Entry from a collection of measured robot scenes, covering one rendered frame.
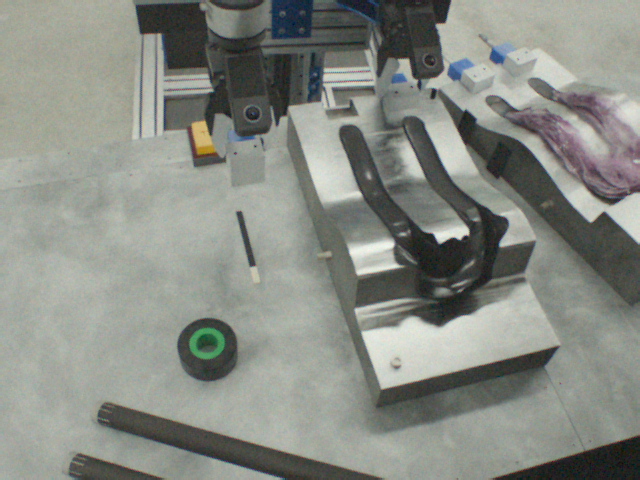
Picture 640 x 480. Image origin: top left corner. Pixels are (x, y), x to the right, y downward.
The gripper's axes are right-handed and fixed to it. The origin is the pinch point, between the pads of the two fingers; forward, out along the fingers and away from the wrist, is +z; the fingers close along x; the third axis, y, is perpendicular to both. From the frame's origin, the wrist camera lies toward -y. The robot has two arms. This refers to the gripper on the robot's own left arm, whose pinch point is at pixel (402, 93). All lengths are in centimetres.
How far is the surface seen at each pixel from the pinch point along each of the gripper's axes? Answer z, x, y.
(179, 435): 5, 45, -48
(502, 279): 3.8, -3.0, -36.4
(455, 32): 91, -85, 128
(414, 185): 2.0, 4.3, -18.4
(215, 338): 8, 38, -34
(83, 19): 91, 61, 164
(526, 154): 2.1, -16.5, -15.7
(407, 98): -0.9, 0.1, -2.4
